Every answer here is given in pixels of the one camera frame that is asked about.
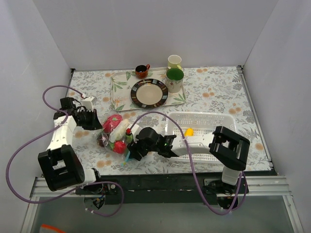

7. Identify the lime green fake fruit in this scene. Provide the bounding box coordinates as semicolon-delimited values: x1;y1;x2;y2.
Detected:
125;133;133;144

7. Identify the clear zip top bag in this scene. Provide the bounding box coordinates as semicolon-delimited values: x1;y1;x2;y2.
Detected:
96;114;141;166

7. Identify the yellow fake corn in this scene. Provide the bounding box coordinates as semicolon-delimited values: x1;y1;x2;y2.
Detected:
184;128;194;137

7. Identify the white perforated plastic basket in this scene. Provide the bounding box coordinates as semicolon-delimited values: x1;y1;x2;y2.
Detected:
165;112;238;165

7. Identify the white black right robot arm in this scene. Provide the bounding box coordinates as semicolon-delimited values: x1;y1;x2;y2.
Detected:
121;116;250;193

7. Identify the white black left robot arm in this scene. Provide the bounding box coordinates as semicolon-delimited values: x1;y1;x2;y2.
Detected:
38;97;104;194

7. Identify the red fake fruit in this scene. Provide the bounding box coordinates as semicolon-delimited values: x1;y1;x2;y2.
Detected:
103;114;123;133

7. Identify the white fake food roll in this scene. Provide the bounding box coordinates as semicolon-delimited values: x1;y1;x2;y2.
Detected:
109;119;130;143

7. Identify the floral table mat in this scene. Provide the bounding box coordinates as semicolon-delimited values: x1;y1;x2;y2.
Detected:
67;67;273;175

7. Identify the dark rimmed ceramic plate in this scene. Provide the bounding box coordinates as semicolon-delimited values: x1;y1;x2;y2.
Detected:
130;79;169;109

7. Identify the floral mug green inside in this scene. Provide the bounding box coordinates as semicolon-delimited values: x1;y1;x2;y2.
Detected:
165;68;184;93

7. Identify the small orange brown cup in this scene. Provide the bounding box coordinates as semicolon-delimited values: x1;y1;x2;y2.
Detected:
135;64;150;79

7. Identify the pale yellow green mug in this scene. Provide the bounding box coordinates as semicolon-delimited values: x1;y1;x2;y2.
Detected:
167;54;182;70

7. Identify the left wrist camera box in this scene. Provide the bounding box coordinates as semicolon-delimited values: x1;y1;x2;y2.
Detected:
81;96;97;112

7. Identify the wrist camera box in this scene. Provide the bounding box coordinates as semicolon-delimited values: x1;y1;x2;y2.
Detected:
128;124;142;138
81;96;97;112

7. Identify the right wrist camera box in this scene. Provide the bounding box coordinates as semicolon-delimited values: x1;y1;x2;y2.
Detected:
128;124;142;138

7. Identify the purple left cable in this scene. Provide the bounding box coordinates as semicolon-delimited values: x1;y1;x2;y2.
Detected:
5;84;124;217

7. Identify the purple cable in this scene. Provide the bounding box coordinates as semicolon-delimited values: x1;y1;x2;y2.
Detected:
5;84;124;217
126;111;249;216

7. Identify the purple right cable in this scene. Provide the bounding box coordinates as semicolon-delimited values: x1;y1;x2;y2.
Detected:
126;111;249;216

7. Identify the aluminium frame rail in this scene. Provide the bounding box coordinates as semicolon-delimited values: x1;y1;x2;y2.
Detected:
20;65;304;233

